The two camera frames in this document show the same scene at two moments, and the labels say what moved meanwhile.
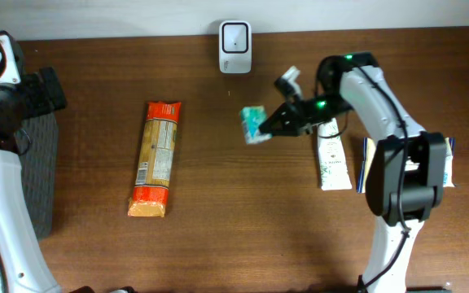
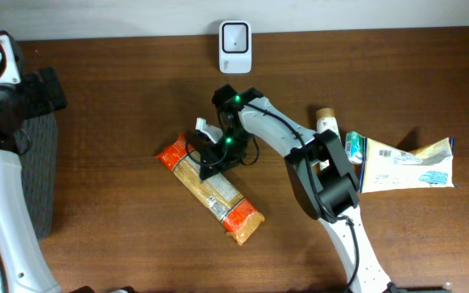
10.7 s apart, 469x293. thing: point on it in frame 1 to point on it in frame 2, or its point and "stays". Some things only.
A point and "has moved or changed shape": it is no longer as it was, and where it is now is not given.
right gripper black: x=289 y=111 to x=212 y=154
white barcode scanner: x=235 y=46 stays
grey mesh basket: x=37 y=140 stays
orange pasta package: x=151 y=192 to x=217 y=194
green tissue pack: x=252 y=117 has moved or changed shape
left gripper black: x=41 y=102 stays
